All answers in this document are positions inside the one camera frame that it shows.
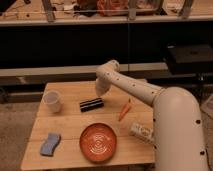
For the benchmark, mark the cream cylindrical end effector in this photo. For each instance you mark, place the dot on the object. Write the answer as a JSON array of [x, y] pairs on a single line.
[[101, 90]]

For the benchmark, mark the black striped eraser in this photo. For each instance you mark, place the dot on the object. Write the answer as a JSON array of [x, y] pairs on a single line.
[[91, 104]]

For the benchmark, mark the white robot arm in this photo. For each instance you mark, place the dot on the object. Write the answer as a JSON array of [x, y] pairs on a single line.
[[179, 143]]

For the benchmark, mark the orange toy carrot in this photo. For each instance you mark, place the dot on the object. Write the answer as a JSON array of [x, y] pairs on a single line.
[[125, 110]]

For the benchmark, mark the translucent plastic cup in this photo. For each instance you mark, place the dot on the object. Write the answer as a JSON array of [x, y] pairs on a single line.
[[52, 100]]

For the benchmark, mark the orange patterned plate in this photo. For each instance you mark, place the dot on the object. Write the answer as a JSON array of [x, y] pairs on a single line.
[[98, 142]]

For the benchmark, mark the white tube with label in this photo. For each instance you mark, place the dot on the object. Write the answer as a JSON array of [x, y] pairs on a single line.
[[140, 131]]

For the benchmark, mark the blue wavy sponge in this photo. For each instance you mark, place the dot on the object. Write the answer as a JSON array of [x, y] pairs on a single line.
[[50, 144]]

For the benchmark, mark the black box on shelf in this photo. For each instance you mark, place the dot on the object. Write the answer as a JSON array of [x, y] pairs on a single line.
[[190, 59]]

